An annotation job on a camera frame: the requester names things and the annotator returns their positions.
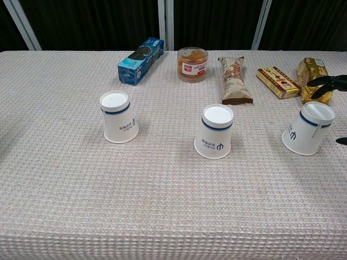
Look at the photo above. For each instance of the white paper cup blue band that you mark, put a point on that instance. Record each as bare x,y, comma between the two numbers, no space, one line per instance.
119,122
306,132
214,135

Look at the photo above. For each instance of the beige waffle-weave tablecloth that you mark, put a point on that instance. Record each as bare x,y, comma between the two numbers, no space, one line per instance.
162,195

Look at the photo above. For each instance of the blue cookie box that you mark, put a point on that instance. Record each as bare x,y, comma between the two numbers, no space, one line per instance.
141,63

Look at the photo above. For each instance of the grey slanted frame pole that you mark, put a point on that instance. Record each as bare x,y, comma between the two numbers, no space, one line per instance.
260,24
23,27

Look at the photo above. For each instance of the yellow red snack box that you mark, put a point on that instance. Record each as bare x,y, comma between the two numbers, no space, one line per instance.
276,81

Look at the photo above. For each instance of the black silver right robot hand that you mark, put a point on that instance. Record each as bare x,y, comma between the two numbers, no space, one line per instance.
333,81

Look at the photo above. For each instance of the dark green curtain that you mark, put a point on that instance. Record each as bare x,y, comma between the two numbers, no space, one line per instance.
95,24

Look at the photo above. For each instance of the grey upright frame pole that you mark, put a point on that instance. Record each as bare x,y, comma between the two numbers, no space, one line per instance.
166,24

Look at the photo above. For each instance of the clear round cookie jar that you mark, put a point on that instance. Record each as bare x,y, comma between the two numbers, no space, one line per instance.
192,66

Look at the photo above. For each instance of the gold foil snack packet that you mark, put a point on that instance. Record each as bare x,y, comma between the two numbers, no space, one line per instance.
309,71

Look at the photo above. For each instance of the beige brown snack packet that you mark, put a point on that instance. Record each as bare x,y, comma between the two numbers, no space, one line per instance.
234,81

